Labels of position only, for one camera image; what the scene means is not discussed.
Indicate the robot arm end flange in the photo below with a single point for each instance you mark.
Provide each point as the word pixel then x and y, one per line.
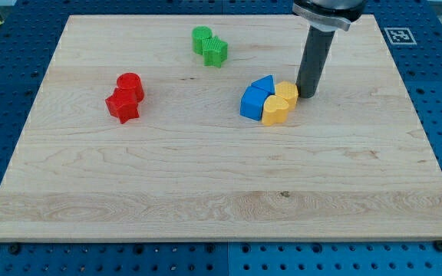
pixel 329 15

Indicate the green star block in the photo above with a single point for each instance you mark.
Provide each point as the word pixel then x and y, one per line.
pixel 215 51

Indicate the red star block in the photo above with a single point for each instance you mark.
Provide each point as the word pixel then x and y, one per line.
pixel 123 105

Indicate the blue cube block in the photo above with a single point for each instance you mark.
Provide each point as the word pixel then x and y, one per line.
pixel 251 104

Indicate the yellow heart block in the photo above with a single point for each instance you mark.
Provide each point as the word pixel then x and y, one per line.
pixel 275 110

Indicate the blue triangle block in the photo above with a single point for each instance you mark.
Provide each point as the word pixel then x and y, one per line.
pixel 265 83

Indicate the yellow hexagon block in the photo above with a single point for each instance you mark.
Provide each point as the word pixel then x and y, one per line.
pixel 289 92

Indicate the wooden board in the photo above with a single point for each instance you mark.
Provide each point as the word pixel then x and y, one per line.
pixel 353 163

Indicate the green cylinder block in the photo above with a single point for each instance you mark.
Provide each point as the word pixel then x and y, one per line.
pixel 198 35

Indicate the red cylinder block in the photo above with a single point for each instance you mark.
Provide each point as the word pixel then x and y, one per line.
pixel 131 81

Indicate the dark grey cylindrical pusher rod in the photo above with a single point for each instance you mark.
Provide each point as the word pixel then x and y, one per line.
pixel 317 46

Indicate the white fiducial marker tag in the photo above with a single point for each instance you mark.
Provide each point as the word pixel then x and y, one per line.
pixel 400 36

